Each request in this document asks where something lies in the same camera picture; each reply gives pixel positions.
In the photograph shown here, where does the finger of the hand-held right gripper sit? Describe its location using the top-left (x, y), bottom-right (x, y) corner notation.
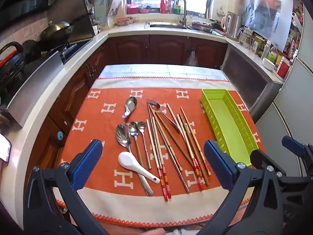
top-left (250, 149), bottom-right (311, 189)
top-left (282, 136), bottom-right (313, 177)

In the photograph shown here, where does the dark metal fork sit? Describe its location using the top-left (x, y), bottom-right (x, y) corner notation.
top-left (146, 99), bottom-right (181, 133)

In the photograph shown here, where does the steel sink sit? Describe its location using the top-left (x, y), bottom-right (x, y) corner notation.
top-left (144, 21), bottom-right (189, 30)

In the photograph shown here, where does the white plastic bottle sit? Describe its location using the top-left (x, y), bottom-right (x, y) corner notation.
top-left (263, 40), bottom-right (272, 59)

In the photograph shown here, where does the black red-trimmed cooker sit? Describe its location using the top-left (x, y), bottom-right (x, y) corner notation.
top-left (0, 42), bottom-right (27, 96)

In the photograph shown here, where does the metal faucet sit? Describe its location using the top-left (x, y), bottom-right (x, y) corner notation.
top-left (176, 0), bottom-right (187, 26)

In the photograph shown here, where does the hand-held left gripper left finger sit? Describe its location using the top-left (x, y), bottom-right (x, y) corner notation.
top-left (24, 139), bottom-right (110, 235)

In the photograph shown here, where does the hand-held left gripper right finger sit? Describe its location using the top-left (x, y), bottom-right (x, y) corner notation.
top-left (204, 139), bottom-right (285, 235)

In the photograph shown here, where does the black pot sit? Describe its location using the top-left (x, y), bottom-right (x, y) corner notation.
top-left (22, 39), bottom-right (42, 59)

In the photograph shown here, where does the white plastic wrap roll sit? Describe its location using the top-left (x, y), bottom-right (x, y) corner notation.
top-left (292, 12), bottom-right (304, 27)

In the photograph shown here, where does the green oil bottle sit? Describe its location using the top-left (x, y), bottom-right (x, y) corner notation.
top-left (268, 46), bottom-right (279, 63)

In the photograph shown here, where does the black gas stove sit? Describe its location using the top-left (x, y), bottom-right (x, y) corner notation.
top-left (59, 38), bottom-right (94, 65)

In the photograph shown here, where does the smartphone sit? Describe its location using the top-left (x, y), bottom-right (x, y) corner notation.
top-left (0, 135), bottom-right (12, 162)

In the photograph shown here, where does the pale blue patterned table cover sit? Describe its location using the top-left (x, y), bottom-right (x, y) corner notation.
top-left (99, 64), bottom-right (230, 82)

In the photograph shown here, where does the pile of dishes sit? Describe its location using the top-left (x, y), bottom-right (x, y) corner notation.
top-left (189, 20), bottom-right (213, 32)

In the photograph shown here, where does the white kitchen countertop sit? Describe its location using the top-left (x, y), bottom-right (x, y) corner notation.
top-left (0, 18), bottom-right (286, 228)

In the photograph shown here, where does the white bowl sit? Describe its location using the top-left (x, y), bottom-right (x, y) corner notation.
top-left (262, 57), bottom-right (276, 71)

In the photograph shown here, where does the low stainless steel splash guard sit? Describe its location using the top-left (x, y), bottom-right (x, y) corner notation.
top-left (6, 50), bottom-right (64, 128)

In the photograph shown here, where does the orange patterned blanket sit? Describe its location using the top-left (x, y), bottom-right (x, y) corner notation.
top-left (52, 77), bottom-right (267, 228)

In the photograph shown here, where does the small thin-handled metal spoon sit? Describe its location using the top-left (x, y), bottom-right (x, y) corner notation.
top-left (137, 121), bottom-right (152, 170)

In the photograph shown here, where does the glass jug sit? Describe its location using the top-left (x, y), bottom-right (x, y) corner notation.
top-left (238, 27), bottom-right (255, 48)

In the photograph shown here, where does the white ceramic spoon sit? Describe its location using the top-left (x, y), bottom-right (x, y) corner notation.
top-left (118, 151), bottom-right (160, 184)

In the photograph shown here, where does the wooden cutting board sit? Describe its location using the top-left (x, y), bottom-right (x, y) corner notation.
top-left (106, 0), bottom-right (123, 16)

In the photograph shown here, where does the wooden-handled metal spoon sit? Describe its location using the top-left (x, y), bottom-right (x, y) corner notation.
top-left (129, 121), bottom-right (145, 167)

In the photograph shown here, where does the translucent plastic wall sheet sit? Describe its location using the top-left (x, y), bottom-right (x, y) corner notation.
top-left (241, 0), bottom-right (294, 51)

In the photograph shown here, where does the steel electric kettle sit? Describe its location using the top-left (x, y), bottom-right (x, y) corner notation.
top-left (221, 12), bottom-right (242, 40)

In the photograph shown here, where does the red canister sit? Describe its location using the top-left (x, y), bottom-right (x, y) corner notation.
top-left (276, 56), bottom-right (292, 79)

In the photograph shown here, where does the grey refrigerator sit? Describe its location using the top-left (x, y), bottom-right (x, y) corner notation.
top-left (254, 5), bottom-right (313, 177)

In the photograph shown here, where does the pile of chopsticks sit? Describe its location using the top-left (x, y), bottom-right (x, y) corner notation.
top-left (146, 103), bottom-right (212, 202)

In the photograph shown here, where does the black range hood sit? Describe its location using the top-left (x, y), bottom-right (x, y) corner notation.
top-left (0, 0), bottom-right (50, 30)

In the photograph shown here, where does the green plastic utensil tray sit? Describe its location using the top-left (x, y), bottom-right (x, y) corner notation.
top-left (201, 89), bottom-right (259, 167)

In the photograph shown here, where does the clear plastic bag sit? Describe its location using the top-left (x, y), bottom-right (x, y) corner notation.
top-left (185, 50), bottom-right (199, 66)

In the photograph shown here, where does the short-handled metal spoon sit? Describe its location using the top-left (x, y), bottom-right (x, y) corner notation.
top-left (122, 96), bottom-right (138, 119)

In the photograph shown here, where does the tall stainless steel splash guard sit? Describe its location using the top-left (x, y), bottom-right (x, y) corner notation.
top-left (48, 0), bottom-right (96, 44)

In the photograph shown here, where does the large metal spoon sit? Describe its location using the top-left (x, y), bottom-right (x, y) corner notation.
top-left (115, 124), bottom-right (154, 197)

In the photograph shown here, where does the stainless steel cabinet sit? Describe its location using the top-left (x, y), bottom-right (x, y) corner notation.
top-left (220, 44), bottom-right (285, 120)

